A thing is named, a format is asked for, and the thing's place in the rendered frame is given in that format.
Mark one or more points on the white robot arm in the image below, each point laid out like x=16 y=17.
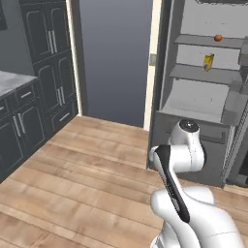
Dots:
x=193 y=210

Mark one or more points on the grey open fridge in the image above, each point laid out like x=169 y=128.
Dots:
x=200 y=97

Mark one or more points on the grey fridge drawer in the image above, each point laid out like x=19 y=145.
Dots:
x=213 y=155

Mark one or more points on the grey fridge shelf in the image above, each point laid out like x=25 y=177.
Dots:
x=200 y=41
x=206 y=75

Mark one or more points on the grey fridge door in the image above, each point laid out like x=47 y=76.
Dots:
x=237 y=106

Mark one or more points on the orange fruit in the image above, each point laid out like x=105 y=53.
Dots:
x=218 y=37

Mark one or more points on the tall dark cupboard run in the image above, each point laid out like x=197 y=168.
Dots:
x=48 y=64

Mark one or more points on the yellow carton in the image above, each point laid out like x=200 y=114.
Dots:
x=208 y=62

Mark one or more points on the dark base cupboard run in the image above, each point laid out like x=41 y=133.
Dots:
x=19 y=129

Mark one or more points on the cream door frame post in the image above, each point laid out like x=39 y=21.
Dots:
x=151 y=80
x=75 y=58

